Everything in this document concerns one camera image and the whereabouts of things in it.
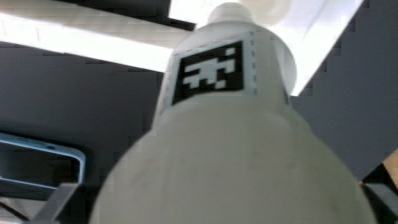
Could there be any white front fence rail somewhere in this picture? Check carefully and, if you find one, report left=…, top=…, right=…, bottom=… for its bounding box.
left=0, top=8, right=189, bottom=72

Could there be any white lamp bulb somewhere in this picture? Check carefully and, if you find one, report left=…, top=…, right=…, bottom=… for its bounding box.
left=88, top=3, right=376, bottom=224

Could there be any white right fence rail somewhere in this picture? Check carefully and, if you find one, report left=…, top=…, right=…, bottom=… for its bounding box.
left=168, top=0, right=364, bottom=96

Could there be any white fence rail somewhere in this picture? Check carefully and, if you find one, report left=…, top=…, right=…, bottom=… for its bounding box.
left=0, top=8, right=189, bottom=72
left=168, top=0, right=364, bottom=96

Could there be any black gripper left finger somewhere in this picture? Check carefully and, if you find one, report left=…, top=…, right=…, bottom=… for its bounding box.
left=24, top=183, right=79, bottom=224

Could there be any blue frame object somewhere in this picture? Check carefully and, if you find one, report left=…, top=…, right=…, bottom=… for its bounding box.
left=0, top=132, right=88, bottom=224

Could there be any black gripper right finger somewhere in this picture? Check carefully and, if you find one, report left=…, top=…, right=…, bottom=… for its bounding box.
left=360, top=165, right=398, bottom=224

